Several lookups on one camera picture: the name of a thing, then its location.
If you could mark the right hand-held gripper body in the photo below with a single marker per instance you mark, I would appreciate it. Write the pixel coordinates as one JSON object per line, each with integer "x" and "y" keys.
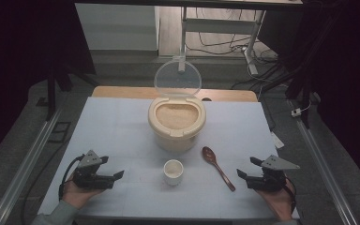
{"x": 268, "y": 181}

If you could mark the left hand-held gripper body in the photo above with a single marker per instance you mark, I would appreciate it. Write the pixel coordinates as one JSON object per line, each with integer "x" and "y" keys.
{"x": 89, "y": 179}

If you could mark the white cup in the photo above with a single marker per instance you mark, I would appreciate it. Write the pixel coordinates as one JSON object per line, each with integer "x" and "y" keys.
{"x": 173, "y": 178}

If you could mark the person's left hand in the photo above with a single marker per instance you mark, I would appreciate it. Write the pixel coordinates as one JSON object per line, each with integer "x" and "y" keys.
{"x": 75, "y": 195}

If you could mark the person's right hand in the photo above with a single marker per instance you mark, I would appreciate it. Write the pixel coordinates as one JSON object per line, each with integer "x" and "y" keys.
{"x": 279, "y": 203}

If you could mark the white paper tag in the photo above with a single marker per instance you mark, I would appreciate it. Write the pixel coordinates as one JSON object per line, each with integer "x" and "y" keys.
{"x": 277, "y": 140}

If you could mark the white table mat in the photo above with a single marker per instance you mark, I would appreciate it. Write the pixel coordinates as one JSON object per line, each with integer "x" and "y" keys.
{"x": 122, "y": 134}

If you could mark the brown wooden spoon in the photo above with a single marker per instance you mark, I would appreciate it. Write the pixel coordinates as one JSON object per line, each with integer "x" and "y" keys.
{"x": 210, "y": 156}

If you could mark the small white connector box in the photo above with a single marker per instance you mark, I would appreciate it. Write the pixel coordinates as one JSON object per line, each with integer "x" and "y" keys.
{"x": 296, "y": 112}

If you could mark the beige rice container with clear lid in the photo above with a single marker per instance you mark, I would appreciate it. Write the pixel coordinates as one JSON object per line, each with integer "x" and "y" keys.
{"x": 176, "y": 137}

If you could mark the rice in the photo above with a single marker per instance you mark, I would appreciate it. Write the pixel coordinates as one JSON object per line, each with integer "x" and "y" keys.
{"x": 176, "y": 116}

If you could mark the black metal stand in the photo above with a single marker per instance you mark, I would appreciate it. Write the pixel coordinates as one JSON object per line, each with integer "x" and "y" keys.
{"x": 50, "y": 93}

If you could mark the black curtain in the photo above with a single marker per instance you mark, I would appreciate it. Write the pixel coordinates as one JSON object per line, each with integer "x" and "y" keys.
{"x": 18, "y": 62}
{"x": 340, "y": 62}

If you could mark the white cabinet panel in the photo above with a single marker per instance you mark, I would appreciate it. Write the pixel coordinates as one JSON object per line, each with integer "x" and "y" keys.
{"x": 115, "y": 28}

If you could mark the metal rail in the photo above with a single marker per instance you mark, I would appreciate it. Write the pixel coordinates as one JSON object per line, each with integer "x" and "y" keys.
{"x": 322, "y": 165}
{"x": 25, "y": 168}

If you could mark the white desk frame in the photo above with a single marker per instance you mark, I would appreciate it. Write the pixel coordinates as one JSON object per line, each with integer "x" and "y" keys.
{"x": 218, "y": 26}

